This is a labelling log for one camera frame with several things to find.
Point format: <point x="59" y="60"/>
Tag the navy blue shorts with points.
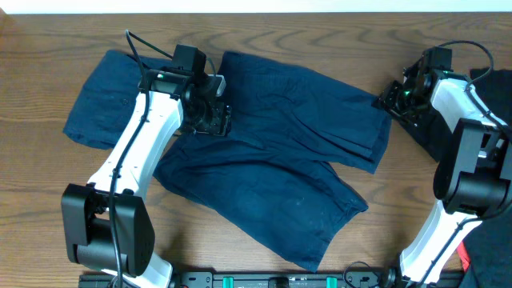
<point x="272" y="175"/>

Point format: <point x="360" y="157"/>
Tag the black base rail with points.
<point x="354" y="277"/>

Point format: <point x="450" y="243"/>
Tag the red cloth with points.
<point x="464" y="256"/>

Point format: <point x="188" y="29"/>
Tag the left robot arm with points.
<point x="106" y="223"/>

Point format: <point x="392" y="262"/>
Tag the dark blue cloth pile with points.
<point x="489" y="250"/>

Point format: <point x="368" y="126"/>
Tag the folded navy shorts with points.
<point x="106" y="102"/>

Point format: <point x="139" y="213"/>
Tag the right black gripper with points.
<point x="387" y="101"/>

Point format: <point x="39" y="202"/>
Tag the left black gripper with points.
<point x="221" y="125"/>

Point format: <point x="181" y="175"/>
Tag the black garment with logo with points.
<point x="492" y="92"/>

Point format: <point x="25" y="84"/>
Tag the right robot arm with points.
<point x="472" y="182"/>

